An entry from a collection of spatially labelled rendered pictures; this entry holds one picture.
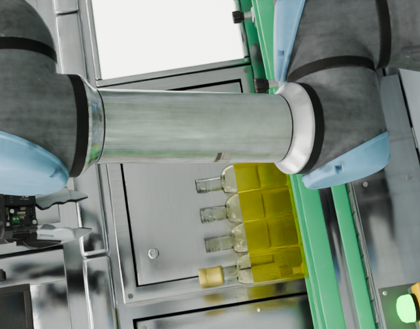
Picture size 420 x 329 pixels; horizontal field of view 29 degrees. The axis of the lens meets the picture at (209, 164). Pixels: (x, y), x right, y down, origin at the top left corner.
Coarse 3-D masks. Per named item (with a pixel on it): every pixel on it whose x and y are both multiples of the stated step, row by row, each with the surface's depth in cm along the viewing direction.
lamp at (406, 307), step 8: (400, 296) 131; (408, 296) 130; (400, 304) 130; (408, 304) 129; (416, 304) 129; (400, 312) 130; (408, 312) 129; (416, 312) 128; (408, 320) 129; (416, 320) 129
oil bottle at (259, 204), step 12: (252, 192) 154; (264, 192) 153; (276, 192) 153; (288, 192) 153; (228, 204) 154; (240, 204) 153; (252, 204) 153; (264, 204) 153; (276, 204) 153; (288, 204) 153; (228, 216) 154; (240, 216) 152; (252, 216) 152; (264, 216) 152; (276, 216) 153
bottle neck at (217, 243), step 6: (228, 234) 153; (204, 240) 152; (210, 240) 152; (216, 240) 152; (222, 240) 152; (228, 240) 152; (210, 246) 152; (216, 246) 152; (222, 246) 152; (228, 246) 152; (210, 252) 153
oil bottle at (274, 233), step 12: (288, 216) 152; (240, 228) 151; (252, 228) 151; (264, 228) 151; (276, 228) 151; (288, 228) 151; (240, 240) 151; (252, 240) 151; (264, 240) 151; (276, 240) 150; (288, 240) 150; (300, 240) 150; (240, 252) 151; (252, 252) 152
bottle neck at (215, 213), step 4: (200, 208) 155; (204, 208) 155; (208, 208) 155; (212, 208) 154; (216, 208) 154; (220, 208) 154; (224, 208) 154; (200, 212) 154; (204, 212) 154; (208, 212) 154; (212, 212) 154; (216, 212) 154; (220, 212) 154; (224, 212) 154; (204, 216) 154; (208, 216) 154; (212, 216) 154; (216, 216) 154; (220, 216) 154; (224, 216) 154; (204, 220) 154; (208, 220) 154; (212, 220) 154; (216, 220) 155; (220, 220) 155
